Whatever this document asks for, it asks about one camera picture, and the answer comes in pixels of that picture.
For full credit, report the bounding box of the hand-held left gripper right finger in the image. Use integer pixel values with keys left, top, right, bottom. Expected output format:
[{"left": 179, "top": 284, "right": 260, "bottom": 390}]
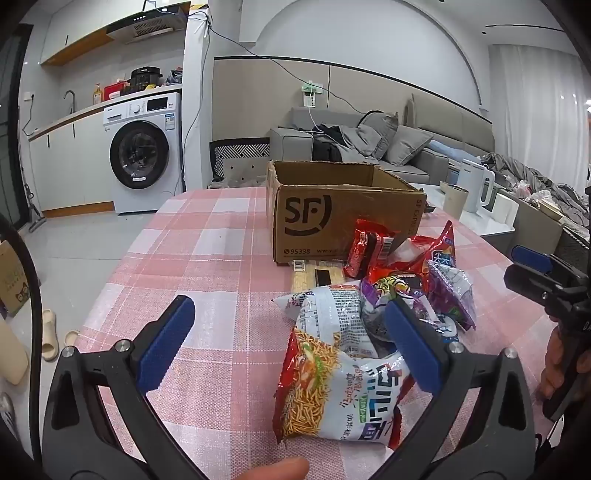
[{"left": 369, "top": 298, "right": 550, "bottom": 480}]

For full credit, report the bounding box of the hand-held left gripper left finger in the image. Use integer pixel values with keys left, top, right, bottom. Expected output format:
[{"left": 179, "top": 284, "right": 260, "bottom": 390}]
[{"left": 41, "top": 294, "right": 205, "bottom": 480}]

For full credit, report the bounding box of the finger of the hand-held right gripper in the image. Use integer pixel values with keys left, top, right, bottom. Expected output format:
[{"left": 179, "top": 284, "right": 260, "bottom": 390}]
[
  {"left": 504, "top": 265, "right": 573, "bottom": 315},
  {"left": 512, "top": 246, "right": 575, "bottom": 278}
]

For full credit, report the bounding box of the red white noodle snack packet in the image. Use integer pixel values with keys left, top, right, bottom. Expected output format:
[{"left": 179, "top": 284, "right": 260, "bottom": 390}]
[{"left": 272, "top": 328, "right": 414, "bottom": 450}]

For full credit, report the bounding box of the white printed snack packet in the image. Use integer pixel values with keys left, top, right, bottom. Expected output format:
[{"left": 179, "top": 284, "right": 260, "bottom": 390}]
[{"left": 271, "top": 284, "right": 398, "bottom": 358}]

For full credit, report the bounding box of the large red snack packet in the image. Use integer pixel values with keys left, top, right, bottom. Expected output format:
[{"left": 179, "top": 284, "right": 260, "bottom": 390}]
[{"left": 367, "top": 220, "right": 458, "bottom": 296}]

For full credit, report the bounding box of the red white candy packet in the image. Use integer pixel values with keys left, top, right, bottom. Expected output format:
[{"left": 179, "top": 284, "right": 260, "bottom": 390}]
[{"left": 387, "top": 236, "right": 428, "bottom": 273}]

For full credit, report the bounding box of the small red snack packet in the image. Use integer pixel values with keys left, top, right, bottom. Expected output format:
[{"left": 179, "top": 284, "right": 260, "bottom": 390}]
[{"left": 344, "top": 219, "right": 402, "bottom": 278}]

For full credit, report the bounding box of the yellow cracker packet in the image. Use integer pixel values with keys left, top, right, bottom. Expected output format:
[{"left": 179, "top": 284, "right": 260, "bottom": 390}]
[{"left": 291, "top": 259, "right": 348, "bottom": 292}]

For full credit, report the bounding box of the brown cardboard box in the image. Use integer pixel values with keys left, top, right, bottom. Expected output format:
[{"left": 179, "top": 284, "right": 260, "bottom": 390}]
[{"left": 266, "top": 160, "right": 428, "bottom": 267}]

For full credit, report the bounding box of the person's right hand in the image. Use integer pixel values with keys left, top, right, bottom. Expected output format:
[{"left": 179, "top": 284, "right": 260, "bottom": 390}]
[{"left": 536, "top": 325, "right": 562, "bottom": 402}]

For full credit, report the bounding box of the person's left hand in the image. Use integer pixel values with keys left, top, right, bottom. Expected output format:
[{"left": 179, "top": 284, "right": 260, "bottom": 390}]
[{"left": 225, "top": 456, "right": 310, "bottom": 480}]

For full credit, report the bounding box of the white coffee table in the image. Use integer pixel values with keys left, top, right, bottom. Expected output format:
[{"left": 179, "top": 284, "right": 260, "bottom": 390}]
[{"left": 411, "top": 182, "right": 518, "bottom": 250}]

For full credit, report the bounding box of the white paper roll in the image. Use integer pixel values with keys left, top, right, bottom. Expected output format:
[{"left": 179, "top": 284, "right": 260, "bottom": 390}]
[{"left": 492, "top": 191, "right": 520, "bottom": 227}]

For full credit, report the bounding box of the grey blanket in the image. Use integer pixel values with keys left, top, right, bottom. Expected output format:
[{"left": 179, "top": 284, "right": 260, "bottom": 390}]
[{"left": 480, "top": 152, "right": 591, "bottom": 227}]

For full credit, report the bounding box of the beige cup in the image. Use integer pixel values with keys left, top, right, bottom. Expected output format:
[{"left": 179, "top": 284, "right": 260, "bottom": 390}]
[{"left": 444, "top": 184, "right": 471, "bottom": 221}]

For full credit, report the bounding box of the white kettle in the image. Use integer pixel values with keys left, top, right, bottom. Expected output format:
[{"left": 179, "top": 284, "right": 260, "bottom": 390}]
[{"left": 455, "top": 158, "right": 496, "bottom": 213}]

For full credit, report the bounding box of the pink plaid tablecloth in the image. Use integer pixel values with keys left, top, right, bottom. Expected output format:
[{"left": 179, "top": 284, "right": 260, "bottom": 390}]
[{"left": 74, "top": 187, "right": 561, "bottom": 480}]

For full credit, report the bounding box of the white curtain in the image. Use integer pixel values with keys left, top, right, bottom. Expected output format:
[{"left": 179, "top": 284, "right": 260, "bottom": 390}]
[{"left": 489, "top": 44, "right": 591, "bottom": 158}]

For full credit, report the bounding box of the cardboard box with cat print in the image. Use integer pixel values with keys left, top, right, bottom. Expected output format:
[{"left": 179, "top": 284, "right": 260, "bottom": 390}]
[{"left": 0, "top": 240, "right": 33, "bottom": 317}]

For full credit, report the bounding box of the grey pillow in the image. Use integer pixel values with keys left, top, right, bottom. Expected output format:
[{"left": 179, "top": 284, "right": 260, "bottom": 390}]
[
  {"left": 383, "top": 124, "right": 435, "bottom": 167},
  {"left": 358, "top": 111, "right": 400, "bottom": 160}
]

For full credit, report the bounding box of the white shoe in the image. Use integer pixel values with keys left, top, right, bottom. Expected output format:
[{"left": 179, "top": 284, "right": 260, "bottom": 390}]
[{"left": 0, "top": 392, "right": 19, "bottom": 439}]

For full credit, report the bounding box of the grey floor cloth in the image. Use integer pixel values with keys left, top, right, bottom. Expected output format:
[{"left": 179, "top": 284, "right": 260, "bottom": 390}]
[{"left": 208, "top": 178, "right": 269, "bottom": 190}]

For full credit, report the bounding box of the grey mop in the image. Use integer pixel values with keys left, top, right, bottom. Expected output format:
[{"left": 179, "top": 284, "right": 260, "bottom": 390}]
[{"left": 25, "top": 185, "right": 47, "bottom": 232}]

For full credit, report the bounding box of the grey jacket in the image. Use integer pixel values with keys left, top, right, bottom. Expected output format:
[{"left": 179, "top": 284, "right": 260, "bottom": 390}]
[{"left": 339, "top": 124, "right": 384, "bottom": 162}]

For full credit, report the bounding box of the white kitchen counter cabinet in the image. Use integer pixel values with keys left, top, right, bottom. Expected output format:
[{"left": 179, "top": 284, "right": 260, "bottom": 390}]
[{"left": 28, "top": 99, "right": 116, "bottom": 217}]

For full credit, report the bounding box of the black clothing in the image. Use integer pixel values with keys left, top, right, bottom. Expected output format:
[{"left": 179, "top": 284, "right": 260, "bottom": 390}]
[{"left": 311, "top": 124, "right": 356, "bottom": 162}]

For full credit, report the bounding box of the white washing machine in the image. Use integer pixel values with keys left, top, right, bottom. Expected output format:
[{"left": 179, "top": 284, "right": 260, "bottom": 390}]
[{"left": 102, "top": 92, "right": 183, "bottom": 215}]

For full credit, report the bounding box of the grey sofa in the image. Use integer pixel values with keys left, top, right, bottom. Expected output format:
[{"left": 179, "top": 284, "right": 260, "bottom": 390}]
[{"left": 269, "top": 95, "right": 495, "bottom": 185}]

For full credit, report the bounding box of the dark glass door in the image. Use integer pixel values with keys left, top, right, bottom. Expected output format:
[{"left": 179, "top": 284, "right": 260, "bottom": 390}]
[{"left": 0, "top": 23, "right": 33, "bottom": 222}]

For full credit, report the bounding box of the black pressure cooker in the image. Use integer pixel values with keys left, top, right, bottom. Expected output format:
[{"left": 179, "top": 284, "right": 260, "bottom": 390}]
[{"left": 130, "top": 68, "right": 163, "bottom": 90}]

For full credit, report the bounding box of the green white power strip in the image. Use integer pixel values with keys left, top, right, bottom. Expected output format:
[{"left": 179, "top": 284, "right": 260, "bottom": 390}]
[{"left": 300, "top": 80, "right": 324, "bottom": 108}]

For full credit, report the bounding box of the range hood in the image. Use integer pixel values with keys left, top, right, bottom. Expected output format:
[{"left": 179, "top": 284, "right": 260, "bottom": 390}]
[{"left": 106, "top": 9, "right": 185, "bottom": 44}]

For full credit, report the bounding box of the white wall cabinet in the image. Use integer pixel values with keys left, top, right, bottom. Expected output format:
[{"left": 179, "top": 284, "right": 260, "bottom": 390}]
[{"left": 39, "top": 0, "right": 192, "bottom": 68}]

